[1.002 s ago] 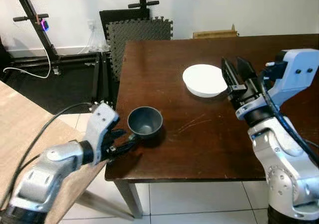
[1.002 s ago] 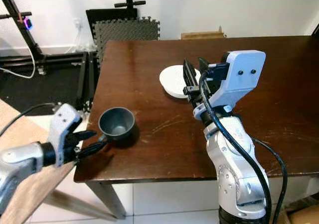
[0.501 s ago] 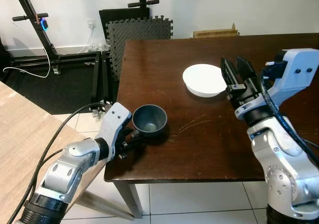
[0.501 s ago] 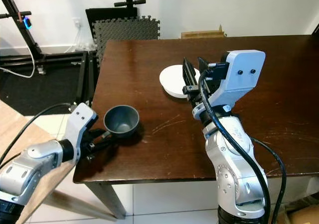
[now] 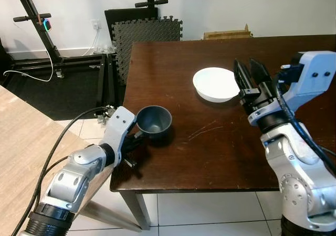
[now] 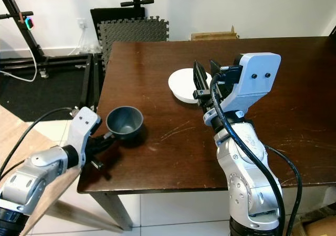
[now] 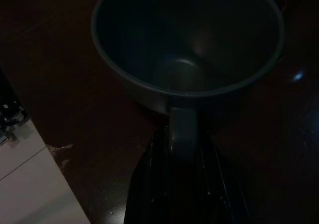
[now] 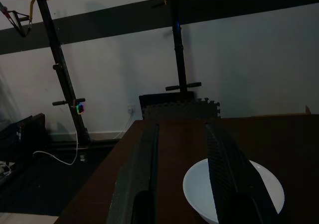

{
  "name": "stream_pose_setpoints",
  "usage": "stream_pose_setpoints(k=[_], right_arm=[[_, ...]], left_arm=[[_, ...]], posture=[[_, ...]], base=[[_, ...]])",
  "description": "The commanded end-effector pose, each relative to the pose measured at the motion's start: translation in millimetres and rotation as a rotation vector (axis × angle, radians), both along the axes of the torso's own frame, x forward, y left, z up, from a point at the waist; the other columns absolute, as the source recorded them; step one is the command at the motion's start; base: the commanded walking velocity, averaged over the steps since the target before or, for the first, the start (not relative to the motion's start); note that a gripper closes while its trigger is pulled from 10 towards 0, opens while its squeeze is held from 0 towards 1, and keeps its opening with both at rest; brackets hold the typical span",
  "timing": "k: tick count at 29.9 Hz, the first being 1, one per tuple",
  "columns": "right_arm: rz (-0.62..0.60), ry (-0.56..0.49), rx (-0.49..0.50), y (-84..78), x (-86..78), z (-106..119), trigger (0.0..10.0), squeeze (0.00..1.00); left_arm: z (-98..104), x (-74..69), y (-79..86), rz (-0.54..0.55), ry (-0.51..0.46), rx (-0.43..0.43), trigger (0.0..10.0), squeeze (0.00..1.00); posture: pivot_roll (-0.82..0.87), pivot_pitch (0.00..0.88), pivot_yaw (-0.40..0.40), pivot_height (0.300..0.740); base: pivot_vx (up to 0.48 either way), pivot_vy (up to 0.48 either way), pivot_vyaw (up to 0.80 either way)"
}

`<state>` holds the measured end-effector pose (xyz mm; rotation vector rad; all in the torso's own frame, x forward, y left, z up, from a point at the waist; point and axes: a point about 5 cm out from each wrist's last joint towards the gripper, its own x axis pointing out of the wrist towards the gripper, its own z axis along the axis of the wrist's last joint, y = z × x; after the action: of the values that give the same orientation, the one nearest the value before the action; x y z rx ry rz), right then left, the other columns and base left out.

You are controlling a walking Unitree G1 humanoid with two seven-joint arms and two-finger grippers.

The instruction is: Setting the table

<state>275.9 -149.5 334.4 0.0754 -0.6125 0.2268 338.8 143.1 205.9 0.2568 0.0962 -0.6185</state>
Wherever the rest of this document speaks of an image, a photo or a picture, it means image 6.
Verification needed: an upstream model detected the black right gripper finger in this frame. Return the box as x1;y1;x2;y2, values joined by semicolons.
208;60;224;88
193;60;212;93

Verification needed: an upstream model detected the grey plastic cup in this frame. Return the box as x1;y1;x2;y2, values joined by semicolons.
106;105;144;141

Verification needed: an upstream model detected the white bowl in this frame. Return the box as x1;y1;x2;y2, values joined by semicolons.
168;68;213;104

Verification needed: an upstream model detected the dark brown wooden table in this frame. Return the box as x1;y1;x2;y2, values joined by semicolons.
77;36;336;231

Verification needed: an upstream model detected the black floor mat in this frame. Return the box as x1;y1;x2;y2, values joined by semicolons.
0;68;111;122

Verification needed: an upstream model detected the grey foam puzzle mat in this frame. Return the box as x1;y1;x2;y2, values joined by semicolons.
99;16;170;82

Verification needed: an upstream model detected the black flat board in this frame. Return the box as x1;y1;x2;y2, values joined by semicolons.
90;6;140;42

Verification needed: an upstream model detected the black metal exercise rack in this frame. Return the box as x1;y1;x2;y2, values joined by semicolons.
0;0;155;108

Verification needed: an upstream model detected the brown cardboard box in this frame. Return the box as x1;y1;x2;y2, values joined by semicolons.
292;214;336;236

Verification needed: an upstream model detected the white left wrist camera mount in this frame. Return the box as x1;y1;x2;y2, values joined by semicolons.
68;106;102;169

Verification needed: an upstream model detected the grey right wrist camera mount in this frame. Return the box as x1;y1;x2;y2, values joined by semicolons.
218;52;282;114

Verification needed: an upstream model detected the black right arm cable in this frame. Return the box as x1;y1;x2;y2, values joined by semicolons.
209;67;303;236

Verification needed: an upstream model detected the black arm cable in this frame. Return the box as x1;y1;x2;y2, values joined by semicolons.
0;107;75;178
209;67;303;236

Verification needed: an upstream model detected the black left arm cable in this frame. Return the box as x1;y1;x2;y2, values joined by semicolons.
0;107;75;178

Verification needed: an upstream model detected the white cable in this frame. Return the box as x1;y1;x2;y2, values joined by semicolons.
0;20;38;83

